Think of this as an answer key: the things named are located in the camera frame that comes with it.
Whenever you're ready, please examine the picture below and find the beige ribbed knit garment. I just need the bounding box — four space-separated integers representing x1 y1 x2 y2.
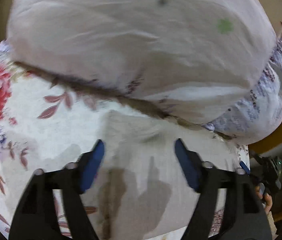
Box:
82 111 239 239

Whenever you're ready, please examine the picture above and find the person's right hand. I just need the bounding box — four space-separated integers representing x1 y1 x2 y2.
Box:
255 183 273 215

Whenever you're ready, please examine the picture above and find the white pillow with blue print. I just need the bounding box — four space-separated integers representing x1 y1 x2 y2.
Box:
203 22 282 145

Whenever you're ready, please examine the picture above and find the floral white bed sheet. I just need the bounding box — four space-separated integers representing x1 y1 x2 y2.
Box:
0 39 253 240

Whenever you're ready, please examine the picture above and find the lilac pillow with green dot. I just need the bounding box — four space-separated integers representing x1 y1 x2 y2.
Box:
7 0 276 124

